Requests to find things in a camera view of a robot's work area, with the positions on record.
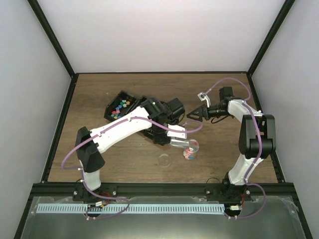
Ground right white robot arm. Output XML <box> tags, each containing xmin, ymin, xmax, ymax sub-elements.
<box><xmin>187</xmin><ymin>87</ymin><xmax>276</xmax><ymax>201</ymax></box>

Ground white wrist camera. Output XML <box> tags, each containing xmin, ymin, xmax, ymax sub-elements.
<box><xmin>197</xmin><ymin>92</ymin><xmax>211</xmax><ymax>107</ymax></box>
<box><xmin>166</xmin><ymin>124</ymin><xmax>187</xmax><ymax>139</ymax></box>

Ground star candies in jar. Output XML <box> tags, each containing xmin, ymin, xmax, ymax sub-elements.
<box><xmin>183</xmin><ymin>147</ymin><xmax>198</xmax><ymax>160</ymax></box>

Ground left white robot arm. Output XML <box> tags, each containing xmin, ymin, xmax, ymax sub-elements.
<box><xmin>75</xmin><ymin>98</ymin><xmax>189</xmax><ymax>201</ymax></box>

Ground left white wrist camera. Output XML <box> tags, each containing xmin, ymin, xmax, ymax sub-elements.
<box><xmin>166</xmin><ymin>124</ymin><xmax>187</xmax><ymax>139</ymax></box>

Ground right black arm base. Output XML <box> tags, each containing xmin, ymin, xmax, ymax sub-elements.
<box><xmin>204</xmin><ymin>174</ymin><xmax>251</xmax><ymax>204</ymax></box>

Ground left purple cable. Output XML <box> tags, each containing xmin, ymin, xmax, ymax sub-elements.
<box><xmin>61</xmin><ymin>117</ymin><xmax>204</xmax><ymax>220</ymax></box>

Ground black bin star candies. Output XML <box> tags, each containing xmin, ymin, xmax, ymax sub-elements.
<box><xmin>104</xmin><ymin>91</ymin><xmax>138</xmax><ymax>121</ymax></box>

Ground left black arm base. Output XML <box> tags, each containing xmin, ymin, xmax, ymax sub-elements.
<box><xmin>72</xmin><ymin>183</ymin><xmax>118</xmax><ymax>202</ymax></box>

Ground metal scoop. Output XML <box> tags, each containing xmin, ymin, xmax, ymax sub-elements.
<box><xmin>170</xmin><ymin>138</ymin><xmax>198</xmax><ymax>148</ymax></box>

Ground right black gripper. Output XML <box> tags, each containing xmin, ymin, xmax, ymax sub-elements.
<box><xmin>187</xmin><ymin>105</ymin><xmax>231</xmax><ymax>122</ymax></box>

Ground black bin round lollipops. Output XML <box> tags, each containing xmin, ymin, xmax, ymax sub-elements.
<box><xmin>142</xmin><ymin>98</ymin><xmax>170</xmax><ymax>146</ymax></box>

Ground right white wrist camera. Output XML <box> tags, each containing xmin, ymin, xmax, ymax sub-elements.
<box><xmin>197</xmin><ymin>92</ymin><xmax>211</xmax><ymax>107</ymax></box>

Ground clear jar lid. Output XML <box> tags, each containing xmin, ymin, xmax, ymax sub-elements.
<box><xmin>158</xmin><ymin>153</ymin><xmax>171</xmax><ymax>167</ymax></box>

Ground black aluminium frame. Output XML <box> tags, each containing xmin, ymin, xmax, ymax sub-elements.
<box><xmin>14</xmin><ymin>0</ymin><xmax>312</xmax><ymax>239</ymax></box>

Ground light blue slotted cable duct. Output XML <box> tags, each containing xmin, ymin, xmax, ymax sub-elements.
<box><xmin>36</xmin><ymin>203</ymin><xmax>225</xmax><ymax>215</ymax></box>

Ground clear glass jar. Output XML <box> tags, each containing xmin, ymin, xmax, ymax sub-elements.
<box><xmin>183</xmin><ymin>139</ymin><xmax>199</xmax><ymax>160</ymax></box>

